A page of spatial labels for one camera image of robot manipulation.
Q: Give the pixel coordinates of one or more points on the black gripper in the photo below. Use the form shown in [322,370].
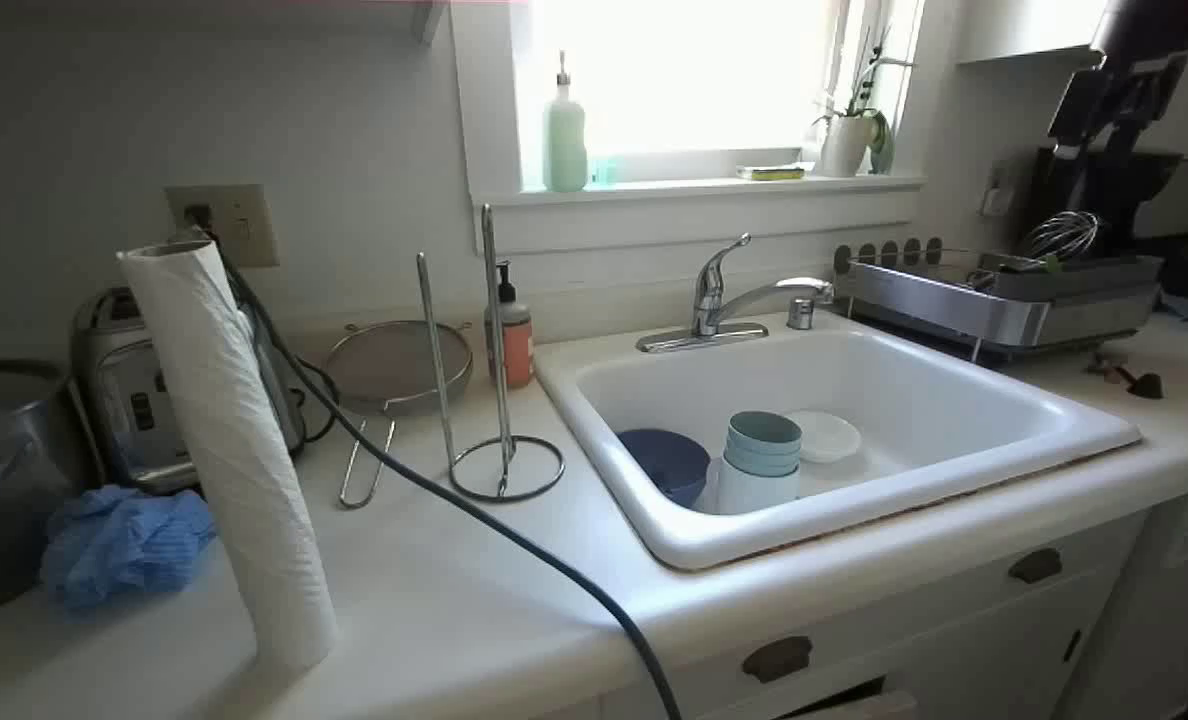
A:
[1156,26]

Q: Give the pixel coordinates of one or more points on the white paper towel roll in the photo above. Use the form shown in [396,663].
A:
[235,455]

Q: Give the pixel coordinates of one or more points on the silver paper towel stand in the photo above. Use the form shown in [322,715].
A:
[507,446]

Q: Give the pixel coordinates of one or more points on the black coffee maker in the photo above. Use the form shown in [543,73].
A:
[1106,184]

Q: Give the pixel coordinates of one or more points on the metal whisk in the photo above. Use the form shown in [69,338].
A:
[1057,236]

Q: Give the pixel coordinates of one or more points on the steel dish rack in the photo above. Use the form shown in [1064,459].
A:
[1006,313]

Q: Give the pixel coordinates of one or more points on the plant in white pot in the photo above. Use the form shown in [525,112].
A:
[842,145]

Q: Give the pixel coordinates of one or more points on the black round brush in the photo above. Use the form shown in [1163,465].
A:
[1139,385]

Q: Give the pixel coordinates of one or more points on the white kitchen sink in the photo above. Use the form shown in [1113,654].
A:
[966,401]

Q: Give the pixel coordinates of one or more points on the yellow green sponge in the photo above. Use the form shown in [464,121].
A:
[774,171]

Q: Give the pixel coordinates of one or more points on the chrome sink sprayer cap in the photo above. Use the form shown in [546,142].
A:
[800,313]

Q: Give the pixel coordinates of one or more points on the white round lid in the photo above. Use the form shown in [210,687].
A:
[831,437]

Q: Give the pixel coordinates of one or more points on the chrome sink faucet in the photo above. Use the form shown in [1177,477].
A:
[712,285]

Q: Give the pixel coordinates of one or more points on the teal cup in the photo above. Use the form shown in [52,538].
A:
[763,446]

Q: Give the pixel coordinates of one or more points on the small teal glass object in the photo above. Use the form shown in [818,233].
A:
[605,171]

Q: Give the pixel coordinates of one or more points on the green dish soap bottle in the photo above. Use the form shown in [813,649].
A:
[567,145]

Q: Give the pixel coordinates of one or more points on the white base cabinet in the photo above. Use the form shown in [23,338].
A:
[938,626]

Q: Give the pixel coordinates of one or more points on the blue bowl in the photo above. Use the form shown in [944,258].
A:
[664,463]

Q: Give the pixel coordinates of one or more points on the orange soap pump bottle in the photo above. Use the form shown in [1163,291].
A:
[516,350]

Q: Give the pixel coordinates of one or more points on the metal mesh strainer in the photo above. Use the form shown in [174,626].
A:
[392,363]

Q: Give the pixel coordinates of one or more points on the silver toaster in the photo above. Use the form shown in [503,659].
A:
[137,401]

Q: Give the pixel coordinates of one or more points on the blue crumpled cloth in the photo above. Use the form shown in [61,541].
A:
[117,547]

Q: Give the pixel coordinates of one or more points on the window with white frame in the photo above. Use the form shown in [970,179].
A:
[673,82]

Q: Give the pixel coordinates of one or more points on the beige wall outlet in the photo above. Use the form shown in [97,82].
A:
[250,222]

